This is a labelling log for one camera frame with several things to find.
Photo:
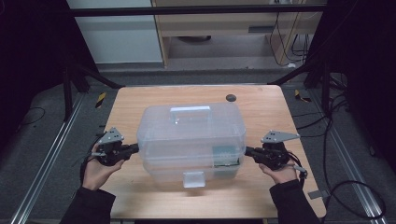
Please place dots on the white cabinet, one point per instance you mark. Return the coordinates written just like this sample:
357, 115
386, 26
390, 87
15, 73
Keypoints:
118, 37

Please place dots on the clear plastic storage box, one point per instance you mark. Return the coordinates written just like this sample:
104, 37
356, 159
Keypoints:
191, 143

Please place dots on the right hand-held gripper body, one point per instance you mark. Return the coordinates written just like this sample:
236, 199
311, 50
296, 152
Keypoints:
275, 152

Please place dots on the black curtain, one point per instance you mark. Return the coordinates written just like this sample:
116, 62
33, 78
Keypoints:
367, 62
31, 62

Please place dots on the grey tape piece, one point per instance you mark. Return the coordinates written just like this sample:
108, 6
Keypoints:
318, 194

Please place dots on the person's right hand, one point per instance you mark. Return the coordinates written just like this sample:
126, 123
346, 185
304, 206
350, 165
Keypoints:
281, 175

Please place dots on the black horizontal frame bar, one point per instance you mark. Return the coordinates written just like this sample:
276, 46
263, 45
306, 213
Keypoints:
186, 10

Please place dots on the light wooden desk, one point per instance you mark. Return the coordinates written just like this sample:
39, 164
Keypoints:
218, 21

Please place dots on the dark round table grommet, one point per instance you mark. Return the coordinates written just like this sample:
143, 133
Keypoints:
231, 98

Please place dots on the aluminium floor rail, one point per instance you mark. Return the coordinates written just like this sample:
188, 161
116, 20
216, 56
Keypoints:
351, 165
46, 158

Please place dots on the green and white carton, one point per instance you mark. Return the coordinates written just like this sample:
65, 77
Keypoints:
225, 155

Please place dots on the black metal stand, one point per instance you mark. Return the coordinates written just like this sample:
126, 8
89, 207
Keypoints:
67, 93
325, 90

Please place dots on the white plug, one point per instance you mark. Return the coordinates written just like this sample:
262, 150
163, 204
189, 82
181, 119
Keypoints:
291, 65

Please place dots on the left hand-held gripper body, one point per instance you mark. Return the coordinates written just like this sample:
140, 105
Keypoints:
111, 149

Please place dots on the person's left hand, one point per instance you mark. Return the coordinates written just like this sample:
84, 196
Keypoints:
96, 174

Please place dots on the yellow and black tape strip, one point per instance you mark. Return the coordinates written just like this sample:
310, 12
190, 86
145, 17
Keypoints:
100, 100
301, 97

